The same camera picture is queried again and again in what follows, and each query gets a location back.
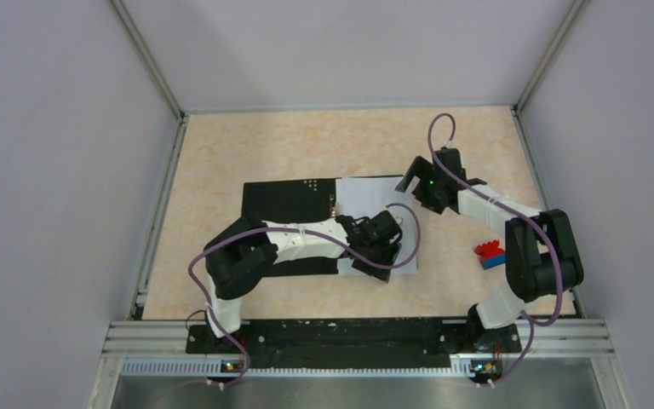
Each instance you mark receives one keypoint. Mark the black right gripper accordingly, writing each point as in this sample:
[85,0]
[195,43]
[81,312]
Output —
[422,169]

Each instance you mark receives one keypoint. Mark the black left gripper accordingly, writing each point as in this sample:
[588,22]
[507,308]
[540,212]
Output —
[389,251]

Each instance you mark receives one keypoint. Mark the white paper stack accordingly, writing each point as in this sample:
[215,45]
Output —
[367,196]

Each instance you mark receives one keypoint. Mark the metal folder clip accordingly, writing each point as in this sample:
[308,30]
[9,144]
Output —
[333,206]

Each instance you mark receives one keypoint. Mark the black file folder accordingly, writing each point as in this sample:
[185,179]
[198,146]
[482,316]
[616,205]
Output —
[298,201]

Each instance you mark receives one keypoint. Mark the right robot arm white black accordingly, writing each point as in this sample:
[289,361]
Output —
[540,251]

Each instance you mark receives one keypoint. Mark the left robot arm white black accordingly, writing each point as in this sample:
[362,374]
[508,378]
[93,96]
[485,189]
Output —
[246,252]

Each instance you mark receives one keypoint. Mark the red blue toy block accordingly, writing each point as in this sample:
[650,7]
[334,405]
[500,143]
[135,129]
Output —
[490,254]

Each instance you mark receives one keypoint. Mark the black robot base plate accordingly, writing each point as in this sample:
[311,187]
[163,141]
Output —
[385,343]

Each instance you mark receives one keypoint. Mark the aluminium frame rail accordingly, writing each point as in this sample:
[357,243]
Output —
[158,347]

